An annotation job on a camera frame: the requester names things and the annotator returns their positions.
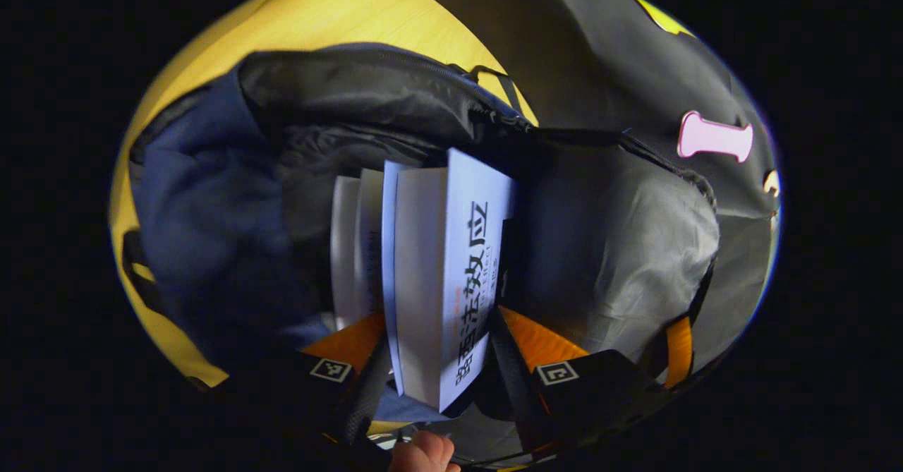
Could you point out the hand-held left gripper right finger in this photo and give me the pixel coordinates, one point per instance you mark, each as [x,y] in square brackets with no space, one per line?
[515,380]

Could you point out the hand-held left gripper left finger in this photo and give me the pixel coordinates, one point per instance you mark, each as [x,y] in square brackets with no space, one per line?
[360,408]

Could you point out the white book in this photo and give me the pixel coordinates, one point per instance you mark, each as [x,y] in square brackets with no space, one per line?
[346,246]
[423,281]

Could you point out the navy blue schoolbag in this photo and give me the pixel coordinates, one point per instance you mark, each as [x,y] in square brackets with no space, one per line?
[211,211]

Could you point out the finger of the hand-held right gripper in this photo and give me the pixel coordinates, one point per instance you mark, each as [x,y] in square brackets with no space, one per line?
[679,352]

